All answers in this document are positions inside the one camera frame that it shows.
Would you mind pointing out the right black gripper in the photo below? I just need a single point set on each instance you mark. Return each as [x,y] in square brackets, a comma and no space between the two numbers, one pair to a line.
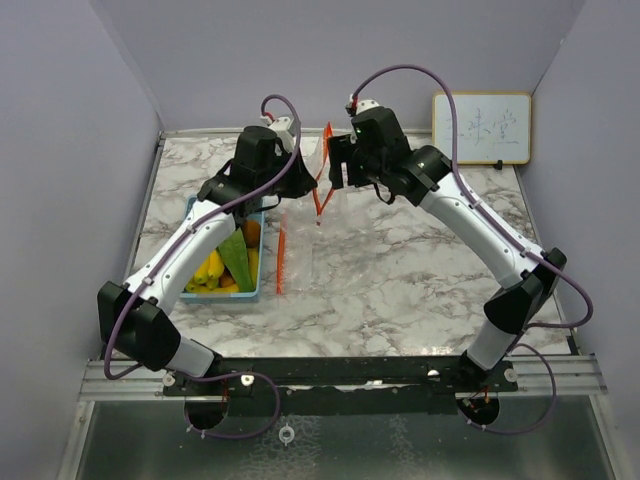
[335,172]

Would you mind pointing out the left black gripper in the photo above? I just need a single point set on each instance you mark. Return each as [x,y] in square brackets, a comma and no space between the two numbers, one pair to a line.
[303,182]

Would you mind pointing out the clear zip bag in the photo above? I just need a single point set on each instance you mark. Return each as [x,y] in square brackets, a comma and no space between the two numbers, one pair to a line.
[323,196]
[302,235]

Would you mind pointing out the green leafy vegetable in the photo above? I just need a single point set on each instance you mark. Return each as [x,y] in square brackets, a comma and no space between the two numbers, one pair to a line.
[233,252]

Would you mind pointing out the blue perforated plastic basket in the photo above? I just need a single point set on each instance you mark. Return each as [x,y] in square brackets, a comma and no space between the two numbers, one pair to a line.
[229,297]

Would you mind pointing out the yellow banana bunch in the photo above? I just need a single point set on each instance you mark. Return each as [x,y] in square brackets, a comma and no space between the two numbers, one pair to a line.
[207,276]

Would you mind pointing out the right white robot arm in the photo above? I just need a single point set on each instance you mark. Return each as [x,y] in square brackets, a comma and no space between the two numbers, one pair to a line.
[425,178]

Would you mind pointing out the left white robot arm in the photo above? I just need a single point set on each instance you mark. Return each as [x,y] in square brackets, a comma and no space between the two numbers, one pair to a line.
[134,315]

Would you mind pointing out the clear zip bag on table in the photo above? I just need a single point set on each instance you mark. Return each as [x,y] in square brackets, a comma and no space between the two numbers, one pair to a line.
[302,235]

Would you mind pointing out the small orange fruit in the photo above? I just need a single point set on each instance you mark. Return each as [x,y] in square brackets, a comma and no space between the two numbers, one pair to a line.
[251,231]

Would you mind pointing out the single yellow banana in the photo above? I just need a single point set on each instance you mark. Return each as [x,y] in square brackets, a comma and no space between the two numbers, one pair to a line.
[254,264]

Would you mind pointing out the small framed whiteboard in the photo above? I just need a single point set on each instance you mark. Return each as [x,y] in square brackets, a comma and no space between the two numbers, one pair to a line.
[493,127]

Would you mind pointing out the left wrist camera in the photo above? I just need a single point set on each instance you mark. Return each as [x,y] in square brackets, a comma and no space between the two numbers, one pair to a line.
[284,127]

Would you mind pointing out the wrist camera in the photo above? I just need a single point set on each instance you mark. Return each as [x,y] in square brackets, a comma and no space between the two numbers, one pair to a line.
[284,127]
[355,107]

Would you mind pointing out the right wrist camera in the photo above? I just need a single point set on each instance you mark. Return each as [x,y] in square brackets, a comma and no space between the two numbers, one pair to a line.
[355,107]

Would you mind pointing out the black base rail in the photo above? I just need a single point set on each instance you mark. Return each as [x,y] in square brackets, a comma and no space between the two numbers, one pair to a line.
[340,386]

